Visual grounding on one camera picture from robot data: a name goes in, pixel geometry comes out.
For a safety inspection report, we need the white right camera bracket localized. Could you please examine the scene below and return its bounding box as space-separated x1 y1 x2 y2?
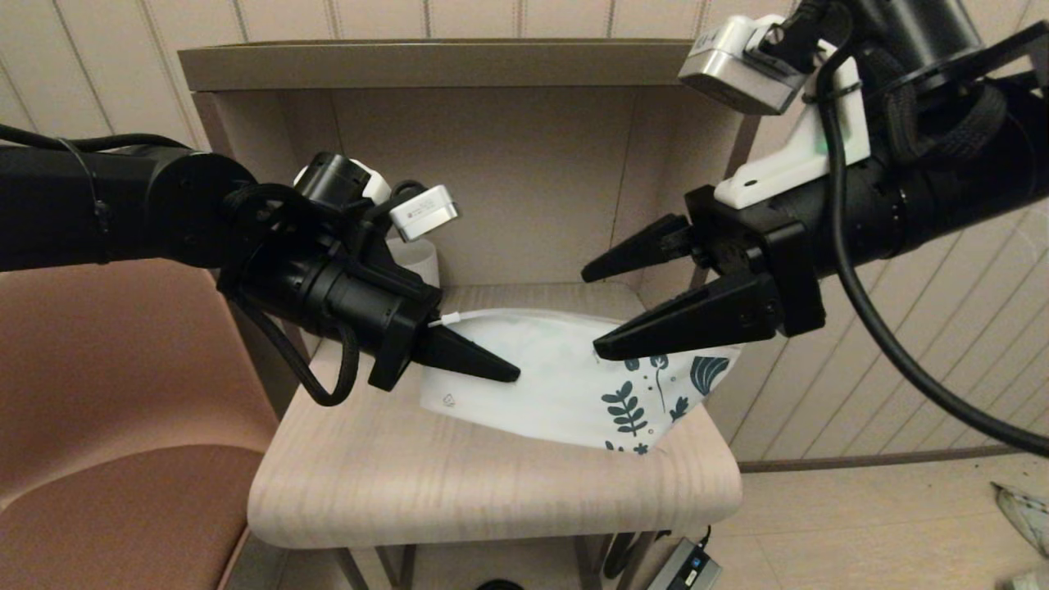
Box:
715 41 871 210

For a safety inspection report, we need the brown wooden baseboard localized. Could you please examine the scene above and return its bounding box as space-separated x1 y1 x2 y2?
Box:
738 441 1049 474

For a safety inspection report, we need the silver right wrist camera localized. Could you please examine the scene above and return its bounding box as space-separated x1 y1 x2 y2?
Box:
679 15 808 116

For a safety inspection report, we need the black right camera cable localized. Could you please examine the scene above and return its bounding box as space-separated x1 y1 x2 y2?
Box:
779 0 1049 458

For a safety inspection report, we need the black camera cable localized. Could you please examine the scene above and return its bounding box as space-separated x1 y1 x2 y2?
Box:
779 0 1049 458
217 180 443 408

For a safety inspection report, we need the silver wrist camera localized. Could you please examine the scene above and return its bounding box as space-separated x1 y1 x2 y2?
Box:
679 15 808 116
389 184 460 243

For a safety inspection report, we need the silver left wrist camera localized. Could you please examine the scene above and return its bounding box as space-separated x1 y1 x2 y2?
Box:
389 184 460 243

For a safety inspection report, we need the black left camera cable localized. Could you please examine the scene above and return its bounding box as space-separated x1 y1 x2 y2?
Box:
217 180 443 408

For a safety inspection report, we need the brown pink chair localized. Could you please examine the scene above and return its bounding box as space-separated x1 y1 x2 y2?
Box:
0 262 284 590

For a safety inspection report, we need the silver power adapter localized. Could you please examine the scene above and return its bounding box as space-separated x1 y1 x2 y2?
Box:
647 537 724 590

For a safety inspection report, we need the light wooden shelf unit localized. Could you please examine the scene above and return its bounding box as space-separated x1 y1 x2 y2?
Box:
179 39 783 590

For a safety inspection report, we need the white ribbed mug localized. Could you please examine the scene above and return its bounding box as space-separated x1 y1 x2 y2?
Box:
385 238 442 288

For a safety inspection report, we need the white leaf-print pouch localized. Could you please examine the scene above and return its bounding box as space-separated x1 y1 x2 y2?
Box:
420 307 742 456

